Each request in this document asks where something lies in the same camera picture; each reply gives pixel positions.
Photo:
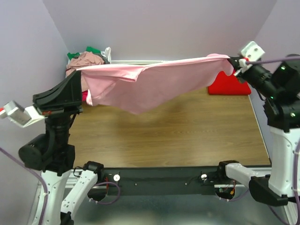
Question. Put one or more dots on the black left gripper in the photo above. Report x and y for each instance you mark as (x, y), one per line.
(64, 98)

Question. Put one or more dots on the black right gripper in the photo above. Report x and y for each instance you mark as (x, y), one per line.
(234, 61)

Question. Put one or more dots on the light pink t shirt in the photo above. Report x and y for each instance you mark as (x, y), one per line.
(139, 88)

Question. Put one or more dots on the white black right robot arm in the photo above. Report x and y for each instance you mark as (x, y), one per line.
(282, 109)

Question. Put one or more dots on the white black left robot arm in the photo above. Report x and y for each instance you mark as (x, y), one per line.
(51, 153)

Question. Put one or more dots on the magenta t shirt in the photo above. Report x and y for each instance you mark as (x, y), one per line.
(86, 96)

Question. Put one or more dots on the folded red t shirt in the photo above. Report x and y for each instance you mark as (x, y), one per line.
(228, 85)

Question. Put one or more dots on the green t shirt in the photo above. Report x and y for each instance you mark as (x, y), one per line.
(77, 54)

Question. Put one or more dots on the dusty pink t shirt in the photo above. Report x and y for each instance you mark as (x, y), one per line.
(84, 59)

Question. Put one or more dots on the grey t shirt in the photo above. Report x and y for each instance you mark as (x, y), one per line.
(105, 59)

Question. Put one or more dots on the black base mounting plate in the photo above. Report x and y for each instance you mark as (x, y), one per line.
(154, 181)

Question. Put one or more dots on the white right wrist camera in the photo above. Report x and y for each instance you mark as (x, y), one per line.
(252, 51)

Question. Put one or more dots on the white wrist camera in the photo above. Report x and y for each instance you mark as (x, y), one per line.
(252, 51)
(22, 117)

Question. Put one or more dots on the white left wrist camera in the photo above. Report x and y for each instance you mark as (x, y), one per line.
(22, 117)

